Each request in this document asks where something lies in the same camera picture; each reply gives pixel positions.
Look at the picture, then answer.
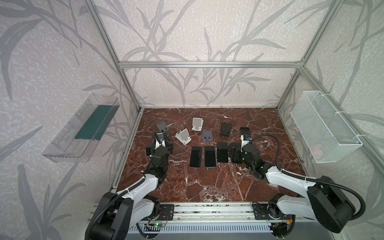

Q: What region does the black smartphone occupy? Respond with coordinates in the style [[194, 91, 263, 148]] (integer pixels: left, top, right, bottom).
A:
[[229, 142, 241, 153], [217, 142, 229, 163]]

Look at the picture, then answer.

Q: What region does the purple-edged smartphone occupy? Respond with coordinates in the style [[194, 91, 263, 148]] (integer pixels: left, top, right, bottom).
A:
[[190, 147, 202, 168]]

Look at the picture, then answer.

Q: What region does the green-edged smartphone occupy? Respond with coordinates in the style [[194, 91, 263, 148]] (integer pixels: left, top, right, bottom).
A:
[[205, 146, 216, 168]]

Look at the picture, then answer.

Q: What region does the black block phone stand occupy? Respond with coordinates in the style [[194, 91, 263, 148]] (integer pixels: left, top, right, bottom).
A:
[[157, 121, 170, 135]]

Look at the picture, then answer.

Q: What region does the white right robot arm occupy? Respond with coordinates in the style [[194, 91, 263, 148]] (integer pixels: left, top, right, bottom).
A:
[[229, 144, 364, 233]]

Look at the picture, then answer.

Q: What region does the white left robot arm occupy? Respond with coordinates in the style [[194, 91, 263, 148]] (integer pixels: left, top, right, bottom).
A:
[[85, 132, 173, 240]]

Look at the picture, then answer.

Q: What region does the black folding phone stand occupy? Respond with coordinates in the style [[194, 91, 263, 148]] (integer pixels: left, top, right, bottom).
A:
[[220, 123, 232, 137]]

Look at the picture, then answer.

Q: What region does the grey round-base phone stand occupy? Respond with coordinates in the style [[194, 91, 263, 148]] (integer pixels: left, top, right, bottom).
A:
[[202, 130, 213, 143]]

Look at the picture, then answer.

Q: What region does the white rear phone stand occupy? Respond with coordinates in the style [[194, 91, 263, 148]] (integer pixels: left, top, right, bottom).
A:
[[192, 118, 204, 132]]

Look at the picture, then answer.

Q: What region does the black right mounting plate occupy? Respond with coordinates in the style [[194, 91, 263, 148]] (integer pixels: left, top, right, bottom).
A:
[[252, 202, 271, 220]]

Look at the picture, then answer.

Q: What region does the black mounting plate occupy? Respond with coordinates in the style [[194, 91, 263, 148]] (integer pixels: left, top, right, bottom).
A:
[[154, 204, 175, 221], [252, 202, 271, 220]]

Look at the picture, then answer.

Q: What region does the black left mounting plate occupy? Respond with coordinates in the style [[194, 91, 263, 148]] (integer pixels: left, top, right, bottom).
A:
[[154, 204, 175, 221]]

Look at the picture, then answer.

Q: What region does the green circuit board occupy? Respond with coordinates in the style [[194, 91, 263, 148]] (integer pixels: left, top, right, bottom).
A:
[[146, 222, 167, 232]]

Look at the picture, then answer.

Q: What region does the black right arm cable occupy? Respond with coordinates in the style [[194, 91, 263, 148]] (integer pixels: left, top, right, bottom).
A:
[[250, 134, 367, 221]]

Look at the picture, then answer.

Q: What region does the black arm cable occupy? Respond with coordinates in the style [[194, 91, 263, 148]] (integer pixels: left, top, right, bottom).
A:
[[250, 134, 367, 221], [84, 131, 163, 240]]

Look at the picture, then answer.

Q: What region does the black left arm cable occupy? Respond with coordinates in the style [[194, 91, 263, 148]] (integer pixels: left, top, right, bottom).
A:
[[84, 131, 163, 240]]

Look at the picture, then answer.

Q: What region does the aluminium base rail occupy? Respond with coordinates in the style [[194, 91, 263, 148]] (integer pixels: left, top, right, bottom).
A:
[[86, 201, 340, 224]]

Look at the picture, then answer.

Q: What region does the white wire mesh basket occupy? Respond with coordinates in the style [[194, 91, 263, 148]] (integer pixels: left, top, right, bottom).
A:
[[291, 91, 363, 164]]

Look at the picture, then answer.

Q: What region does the clear plastic wall bin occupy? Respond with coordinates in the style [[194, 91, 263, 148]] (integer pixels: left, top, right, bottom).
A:
[[43, 94, 120, 163]]

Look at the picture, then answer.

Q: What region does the aluminium frame enclosure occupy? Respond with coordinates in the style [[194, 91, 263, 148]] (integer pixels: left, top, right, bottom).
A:
[[83, 0, 384, 193]]

